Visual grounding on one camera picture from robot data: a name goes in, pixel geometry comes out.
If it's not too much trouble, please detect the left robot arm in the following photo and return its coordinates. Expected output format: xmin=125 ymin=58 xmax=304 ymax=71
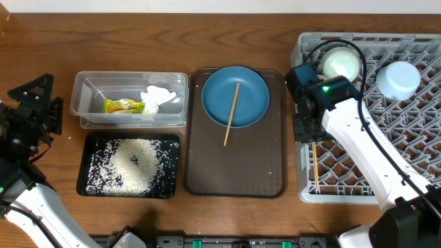
xmin=1 ymin=74 xmax=99 ymax=247

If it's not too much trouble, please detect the mint green bowl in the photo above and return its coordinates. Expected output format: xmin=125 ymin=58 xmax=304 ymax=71
xmin=320 ymin=47 xmax=361 ymax=81

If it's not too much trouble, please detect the pile of white rice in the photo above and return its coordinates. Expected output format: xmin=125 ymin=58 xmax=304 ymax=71
xmin=85 ymin=138 xmax=180 ymax=198

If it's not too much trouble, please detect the white tissue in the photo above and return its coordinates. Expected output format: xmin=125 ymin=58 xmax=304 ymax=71
xmin=141 ymin=85 xmax=176 ymax=114

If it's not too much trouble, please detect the clear plastic bin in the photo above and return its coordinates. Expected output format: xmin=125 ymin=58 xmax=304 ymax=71
xmin=70 ymin=71 xmax=189 ymax=129

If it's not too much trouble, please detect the brown serving tray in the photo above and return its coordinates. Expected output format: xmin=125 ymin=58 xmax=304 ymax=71
xmin=183 ymin=68 xmax=287 ymax=198

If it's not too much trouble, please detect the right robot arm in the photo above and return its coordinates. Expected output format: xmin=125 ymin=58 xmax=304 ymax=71
xmin=285 ymin=63 xmax=440 ymax=248

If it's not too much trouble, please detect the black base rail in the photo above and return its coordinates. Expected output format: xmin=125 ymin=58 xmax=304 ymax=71
xmin=143 ymin=236 xmax=339 ymax=248

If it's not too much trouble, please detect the grey dishwasher rack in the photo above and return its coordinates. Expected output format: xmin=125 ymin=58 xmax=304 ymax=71
xmin=290 ymin=32 xmax=440 ymax=205

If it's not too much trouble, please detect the light blue bowl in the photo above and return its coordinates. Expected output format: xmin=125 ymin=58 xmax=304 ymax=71
xmin=376 ymin=61 xmax=421 ymax=101

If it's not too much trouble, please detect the yellow green snack wrapper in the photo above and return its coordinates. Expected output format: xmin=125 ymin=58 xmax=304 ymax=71
xmin=101 ymin=99 xmax=145 ymax=114

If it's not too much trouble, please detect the black tray bin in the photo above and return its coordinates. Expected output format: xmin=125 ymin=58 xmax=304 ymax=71
xmin=76 ymin=130 xmax=181 ymax=199

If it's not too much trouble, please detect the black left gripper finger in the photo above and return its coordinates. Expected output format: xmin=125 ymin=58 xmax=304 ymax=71
xmin=8 ymin=74 xmax=54 ymax=110
xmin=48 ymin=97 xmax=63 ymax=135

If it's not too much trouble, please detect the pink cup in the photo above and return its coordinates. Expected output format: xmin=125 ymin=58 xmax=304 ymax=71
xmin=318 ymin=74 xmax=328 ymax=81

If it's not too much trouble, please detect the wooden chopstick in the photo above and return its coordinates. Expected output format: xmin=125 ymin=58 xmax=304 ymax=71
xmin=312 ymin=142 xmax=320 ymax=192
xmin=223 ymin=82 xmax=240 ymax=147

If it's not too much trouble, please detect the dark blue plate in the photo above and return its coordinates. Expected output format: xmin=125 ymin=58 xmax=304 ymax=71
xmin=202 ymin=66 xmax=270 ymax=128

